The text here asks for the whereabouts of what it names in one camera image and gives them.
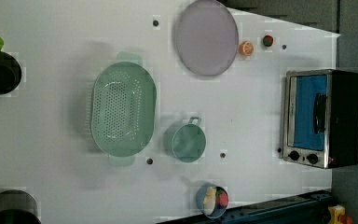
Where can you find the green perforated colander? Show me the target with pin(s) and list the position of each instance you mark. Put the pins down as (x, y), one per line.
(123, 107)

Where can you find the red strawberry toy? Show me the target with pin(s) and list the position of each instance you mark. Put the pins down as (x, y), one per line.
(268, 41)

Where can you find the green mug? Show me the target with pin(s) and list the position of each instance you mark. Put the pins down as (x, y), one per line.
(185, 141)

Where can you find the orange slice toy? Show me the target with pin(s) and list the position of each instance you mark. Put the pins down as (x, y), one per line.
(246, 48)

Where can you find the black round container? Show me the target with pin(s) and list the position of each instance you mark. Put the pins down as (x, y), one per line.
(18, 207)

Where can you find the lilac round plate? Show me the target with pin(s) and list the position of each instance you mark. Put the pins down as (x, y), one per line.
(206, 38)

